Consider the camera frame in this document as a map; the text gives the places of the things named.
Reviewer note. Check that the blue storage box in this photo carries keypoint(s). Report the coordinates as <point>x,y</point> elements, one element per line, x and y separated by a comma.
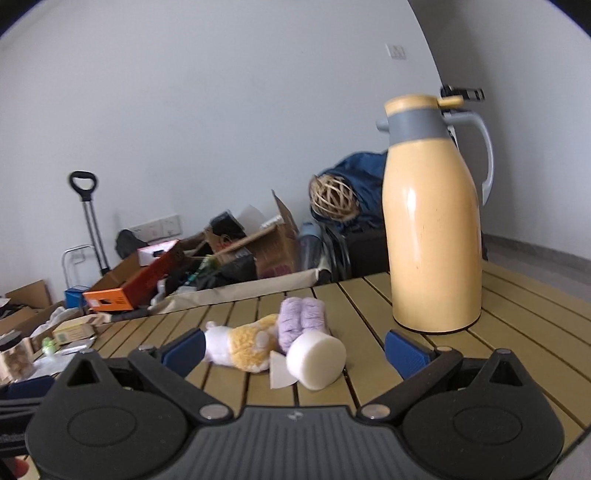
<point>76,297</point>

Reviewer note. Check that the small black box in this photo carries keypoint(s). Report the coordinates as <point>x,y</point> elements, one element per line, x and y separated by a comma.
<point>227,225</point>

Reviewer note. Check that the white paper scrap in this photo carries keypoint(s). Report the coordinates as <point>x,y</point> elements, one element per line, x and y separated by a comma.
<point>279,374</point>

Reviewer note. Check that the person's left hand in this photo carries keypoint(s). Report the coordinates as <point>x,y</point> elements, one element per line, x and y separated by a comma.
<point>19,468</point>

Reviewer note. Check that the silver metal trolley frame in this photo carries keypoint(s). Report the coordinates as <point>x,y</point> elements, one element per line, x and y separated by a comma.
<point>64,267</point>

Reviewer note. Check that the woven rattan ball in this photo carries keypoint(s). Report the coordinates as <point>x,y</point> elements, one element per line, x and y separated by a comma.
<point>332,198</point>

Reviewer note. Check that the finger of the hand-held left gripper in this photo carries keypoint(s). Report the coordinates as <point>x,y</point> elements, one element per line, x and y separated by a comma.
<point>30,388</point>
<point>18,408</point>

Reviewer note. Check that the white foam cylinder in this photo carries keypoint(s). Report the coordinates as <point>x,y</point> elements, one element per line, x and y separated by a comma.
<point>316,362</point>

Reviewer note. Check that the large open cardboard box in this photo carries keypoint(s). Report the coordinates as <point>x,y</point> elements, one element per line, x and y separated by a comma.
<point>27,300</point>

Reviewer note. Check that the white wall switch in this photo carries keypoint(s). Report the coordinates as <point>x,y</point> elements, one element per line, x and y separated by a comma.
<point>396,51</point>

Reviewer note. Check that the dark blue fabric bag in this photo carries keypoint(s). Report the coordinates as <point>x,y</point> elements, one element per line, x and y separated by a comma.
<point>364,184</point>

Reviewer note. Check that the yellow white plush toy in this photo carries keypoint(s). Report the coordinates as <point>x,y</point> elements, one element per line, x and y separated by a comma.
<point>244,346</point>

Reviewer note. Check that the grey blue water bottle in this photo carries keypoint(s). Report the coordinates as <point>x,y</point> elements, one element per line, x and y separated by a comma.
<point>310,247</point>

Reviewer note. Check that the orange cardboard tray box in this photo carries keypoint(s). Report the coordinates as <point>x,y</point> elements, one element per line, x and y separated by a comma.
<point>115,297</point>

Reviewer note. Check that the black pouch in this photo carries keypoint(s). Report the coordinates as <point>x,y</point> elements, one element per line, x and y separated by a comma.
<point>130,243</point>

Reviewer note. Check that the white wall socket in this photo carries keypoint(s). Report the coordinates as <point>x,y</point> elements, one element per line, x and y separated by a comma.
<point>138,229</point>
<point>76,256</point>
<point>154,228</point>
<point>171,225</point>

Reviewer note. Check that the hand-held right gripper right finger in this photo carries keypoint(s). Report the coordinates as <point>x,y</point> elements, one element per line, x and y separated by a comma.
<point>406,353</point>

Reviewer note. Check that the clear snack jar black lid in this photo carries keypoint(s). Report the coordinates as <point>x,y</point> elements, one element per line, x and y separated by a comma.
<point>16,362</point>

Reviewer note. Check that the black soft bag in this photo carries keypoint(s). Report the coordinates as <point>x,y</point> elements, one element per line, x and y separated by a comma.
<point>238,267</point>

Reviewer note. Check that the black suitcase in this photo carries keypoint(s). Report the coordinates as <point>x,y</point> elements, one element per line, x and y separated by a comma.
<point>369,254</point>

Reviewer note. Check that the olive slatted folding table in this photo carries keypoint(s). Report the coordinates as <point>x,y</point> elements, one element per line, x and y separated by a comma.
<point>531,323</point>

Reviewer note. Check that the printed paper sheet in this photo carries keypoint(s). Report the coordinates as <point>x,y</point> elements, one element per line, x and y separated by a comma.
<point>53,364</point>

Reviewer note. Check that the brown open cardboard box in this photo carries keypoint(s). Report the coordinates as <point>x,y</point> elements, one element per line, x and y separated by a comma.
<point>277,251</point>

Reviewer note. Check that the silver foil packet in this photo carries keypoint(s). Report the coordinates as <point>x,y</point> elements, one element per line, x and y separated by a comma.
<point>78,346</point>

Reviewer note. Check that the pale yellow paper box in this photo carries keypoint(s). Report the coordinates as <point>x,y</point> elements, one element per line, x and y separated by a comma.
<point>74,332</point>

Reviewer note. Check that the yellow thermos jug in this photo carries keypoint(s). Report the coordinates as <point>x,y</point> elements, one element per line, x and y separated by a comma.
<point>434,230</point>

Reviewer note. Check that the green tube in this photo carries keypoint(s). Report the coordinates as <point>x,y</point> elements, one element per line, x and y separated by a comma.
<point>48,346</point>

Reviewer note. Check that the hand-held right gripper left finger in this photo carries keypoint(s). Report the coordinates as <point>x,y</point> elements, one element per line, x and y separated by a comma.
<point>184,347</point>

